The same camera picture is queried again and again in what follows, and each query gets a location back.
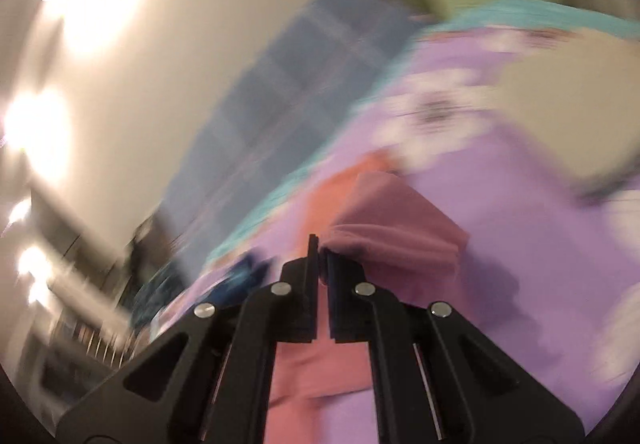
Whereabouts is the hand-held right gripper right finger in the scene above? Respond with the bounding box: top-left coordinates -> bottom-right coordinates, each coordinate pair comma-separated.
326,248 -> 586,444

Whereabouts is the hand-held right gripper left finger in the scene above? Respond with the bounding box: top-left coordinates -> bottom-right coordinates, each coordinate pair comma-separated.
55,234 -> 320,444

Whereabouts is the dusty pink cloth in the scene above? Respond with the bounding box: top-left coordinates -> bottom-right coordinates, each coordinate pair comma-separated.
264,172 -> 471,444

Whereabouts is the dark blue cloth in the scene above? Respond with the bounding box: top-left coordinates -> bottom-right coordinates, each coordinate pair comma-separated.
212,251 -> 273,305

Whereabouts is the coral orange cloth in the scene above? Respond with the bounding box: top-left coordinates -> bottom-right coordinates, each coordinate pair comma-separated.
300,150 -> 396,250

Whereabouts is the dark teal cloth pile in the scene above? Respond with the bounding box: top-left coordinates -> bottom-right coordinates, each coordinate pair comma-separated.
131,259 -> 188,330

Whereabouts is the purple floral blanket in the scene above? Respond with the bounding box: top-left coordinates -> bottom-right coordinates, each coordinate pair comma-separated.
150,21 -> 640,444

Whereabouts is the blue plaid bedsheet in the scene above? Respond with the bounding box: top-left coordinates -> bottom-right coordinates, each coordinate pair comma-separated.
157,0 -> 426,275

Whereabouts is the dark cabinet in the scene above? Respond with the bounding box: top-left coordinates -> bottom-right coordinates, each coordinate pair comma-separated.
27,204 -> 168,390

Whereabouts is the beige cloth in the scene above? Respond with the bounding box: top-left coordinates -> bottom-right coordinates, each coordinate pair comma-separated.
492,31 -> 640,197

